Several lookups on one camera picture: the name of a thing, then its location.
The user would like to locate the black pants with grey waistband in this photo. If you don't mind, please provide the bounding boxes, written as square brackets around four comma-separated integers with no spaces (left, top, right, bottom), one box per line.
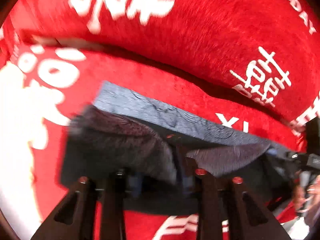
[60,81,296,215]

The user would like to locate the person's hand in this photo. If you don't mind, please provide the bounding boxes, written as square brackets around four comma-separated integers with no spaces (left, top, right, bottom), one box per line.
[292,180,319,213]

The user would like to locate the red sofa back cushion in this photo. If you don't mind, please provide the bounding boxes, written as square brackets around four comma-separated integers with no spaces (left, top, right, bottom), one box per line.
[2,0,319,132]

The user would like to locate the red sofa seat cover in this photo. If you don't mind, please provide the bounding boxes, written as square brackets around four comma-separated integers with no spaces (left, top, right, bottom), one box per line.
[1,44,297,239]

